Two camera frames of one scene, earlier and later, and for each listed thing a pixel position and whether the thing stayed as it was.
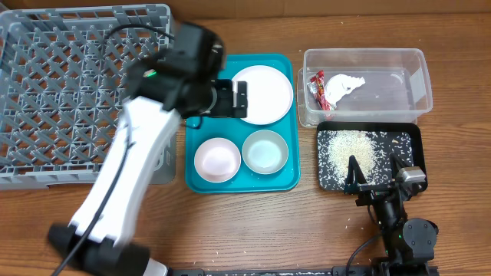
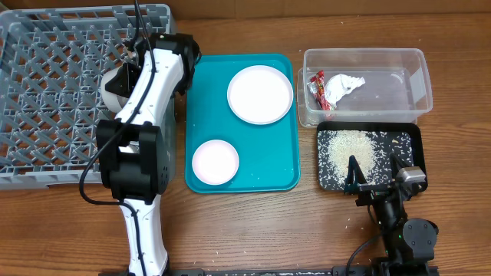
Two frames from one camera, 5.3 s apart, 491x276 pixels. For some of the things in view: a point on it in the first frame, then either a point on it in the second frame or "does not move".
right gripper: [377, 194] does not move
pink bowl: [217, 159] does not move
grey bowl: [265, 152] to [115, 102]
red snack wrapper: [317, 85] does not move
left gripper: [224, 107] to [130, 77]
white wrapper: [338, 85] does not move
